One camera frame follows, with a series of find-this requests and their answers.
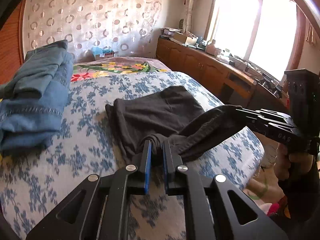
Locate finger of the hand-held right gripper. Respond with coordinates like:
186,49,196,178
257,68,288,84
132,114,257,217
235,107,292,121
242,116,272,137

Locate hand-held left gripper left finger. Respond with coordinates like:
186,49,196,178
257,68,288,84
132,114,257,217
26,139,152,240

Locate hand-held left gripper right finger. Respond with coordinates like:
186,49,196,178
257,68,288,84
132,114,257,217
162,139,283,240

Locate black pants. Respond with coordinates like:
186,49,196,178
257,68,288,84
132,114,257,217
105,85,242,166

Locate person's right hand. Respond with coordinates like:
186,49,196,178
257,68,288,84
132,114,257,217
274,144,315,180

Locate bed with floral sheet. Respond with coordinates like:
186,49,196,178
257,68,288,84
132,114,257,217
0,71,265,240

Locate wooden sideboard cabinet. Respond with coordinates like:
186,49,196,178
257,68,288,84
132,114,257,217
156,36,291,112

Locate red cloth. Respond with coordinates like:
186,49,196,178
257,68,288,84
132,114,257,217
260,197,288,217

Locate window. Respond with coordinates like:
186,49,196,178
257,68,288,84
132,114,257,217
204,0,307,81

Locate colourful floral blanket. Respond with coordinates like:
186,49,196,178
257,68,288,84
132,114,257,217
71,56,285,205

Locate open cardboard box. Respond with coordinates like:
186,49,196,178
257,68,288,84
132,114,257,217
172,32,198,46

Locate cardboard box with blue bag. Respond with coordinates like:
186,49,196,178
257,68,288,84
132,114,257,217
89,46,116,61

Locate pile of papers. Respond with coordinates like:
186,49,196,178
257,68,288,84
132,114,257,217
161,27,183,37

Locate folded blue jeans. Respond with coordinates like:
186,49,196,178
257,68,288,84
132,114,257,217
0,39,75,152

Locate circle patterned curtain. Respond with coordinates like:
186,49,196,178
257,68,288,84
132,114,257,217
22,0,163,61

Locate wooden slatted wardrobe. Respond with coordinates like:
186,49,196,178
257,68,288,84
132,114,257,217
0,0,28,85

